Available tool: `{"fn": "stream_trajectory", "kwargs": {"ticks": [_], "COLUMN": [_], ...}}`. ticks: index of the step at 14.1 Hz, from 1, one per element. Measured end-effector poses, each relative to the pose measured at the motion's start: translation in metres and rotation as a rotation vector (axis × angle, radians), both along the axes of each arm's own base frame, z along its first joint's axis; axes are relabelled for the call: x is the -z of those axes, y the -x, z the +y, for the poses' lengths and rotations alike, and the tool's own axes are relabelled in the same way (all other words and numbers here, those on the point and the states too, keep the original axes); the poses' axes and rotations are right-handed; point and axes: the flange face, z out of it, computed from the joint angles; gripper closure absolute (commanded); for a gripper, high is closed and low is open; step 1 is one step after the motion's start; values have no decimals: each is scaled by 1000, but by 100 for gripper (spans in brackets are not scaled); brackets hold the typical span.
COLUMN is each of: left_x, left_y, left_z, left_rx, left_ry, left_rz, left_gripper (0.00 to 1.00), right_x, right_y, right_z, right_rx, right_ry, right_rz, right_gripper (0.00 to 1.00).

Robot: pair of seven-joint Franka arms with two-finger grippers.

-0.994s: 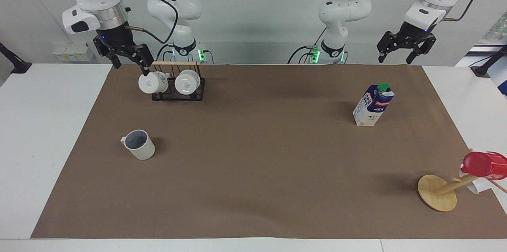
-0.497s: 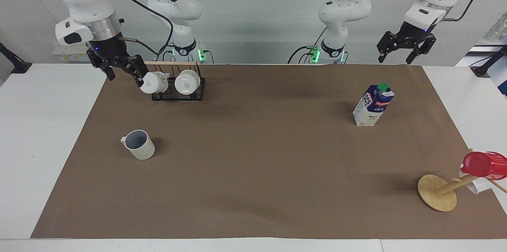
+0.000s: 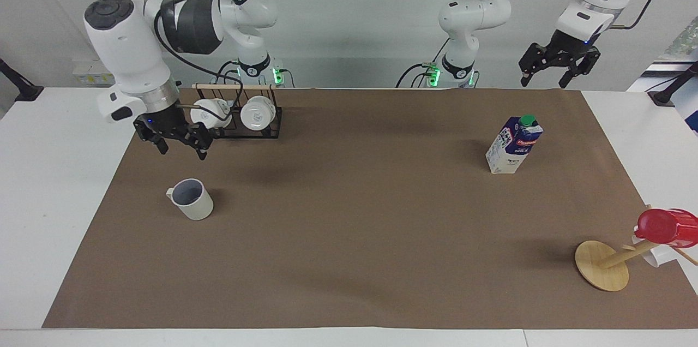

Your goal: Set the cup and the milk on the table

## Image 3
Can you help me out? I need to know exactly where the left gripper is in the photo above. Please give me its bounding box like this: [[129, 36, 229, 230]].
[[519, 29, 601, 89]]

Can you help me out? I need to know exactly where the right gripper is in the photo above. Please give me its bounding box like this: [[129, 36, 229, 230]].
[[134, 104, 214, 161]]

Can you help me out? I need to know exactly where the white cup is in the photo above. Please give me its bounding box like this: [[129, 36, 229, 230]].
[[240, 95, 275, 131], [190, 98, 233, 130]]

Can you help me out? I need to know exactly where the blue and white milk carton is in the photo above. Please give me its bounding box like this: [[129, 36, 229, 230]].
[[485, 115, 544, 175]]

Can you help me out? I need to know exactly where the red cup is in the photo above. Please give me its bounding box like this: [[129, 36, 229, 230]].
[[635, 207, 698, 250]]

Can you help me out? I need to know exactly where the white power strip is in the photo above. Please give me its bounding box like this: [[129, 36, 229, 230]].
[[73, 60, 116, 87]]

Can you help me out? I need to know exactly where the black stand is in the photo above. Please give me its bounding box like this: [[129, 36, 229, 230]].
[[647, 61, 698, 107], [0, 58, 45, 103]]

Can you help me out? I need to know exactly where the wooden mug tree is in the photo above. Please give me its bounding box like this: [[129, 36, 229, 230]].
[[574, 240, 698, 292]]

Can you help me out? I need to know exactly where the white mug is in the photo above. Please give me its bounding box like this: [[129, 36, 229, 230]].
[[631, 232, 678, 268]]

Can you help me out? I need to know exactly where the beige cup with handle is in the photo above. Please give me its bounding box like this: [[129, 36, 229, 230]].
[[166, 178, 214, 221]]

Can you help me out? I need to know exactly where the black wire cup rack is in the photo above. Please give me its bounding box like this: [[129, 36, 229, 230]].
[[191, 83, 284, 140]]

